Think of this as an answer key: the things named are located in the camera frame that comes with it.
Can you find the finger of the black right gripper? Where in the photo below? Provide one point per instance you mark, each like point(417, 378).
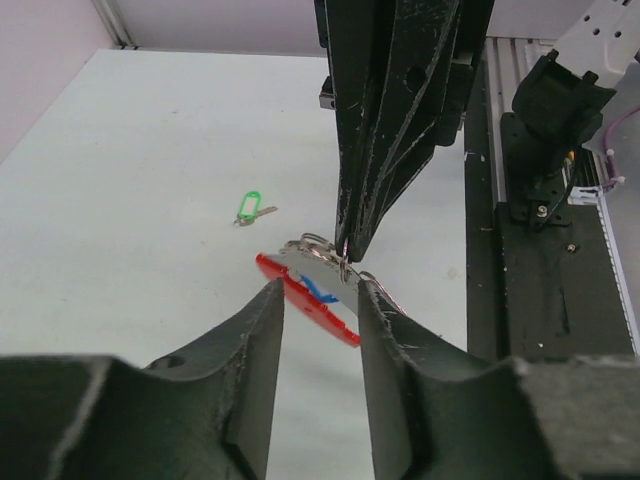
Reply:
point(416, 99)
point(356, 36)

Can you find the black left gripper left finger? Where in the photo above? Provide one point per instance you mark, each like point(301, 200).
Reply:
point(203, 411)

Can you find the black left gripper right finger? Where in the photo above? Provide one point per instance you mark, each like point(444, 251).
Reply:
point(438, 412)

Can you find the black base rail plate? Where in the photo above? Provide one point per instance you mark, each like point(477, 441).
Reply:
point(540, 280)

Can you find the white slotted cable duct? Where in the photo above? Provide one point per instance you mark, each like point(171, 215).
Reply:
point(618, 210)

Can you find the right aluminium frame post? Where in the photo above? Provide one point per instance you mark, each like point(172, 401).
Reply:
point(114, 22)

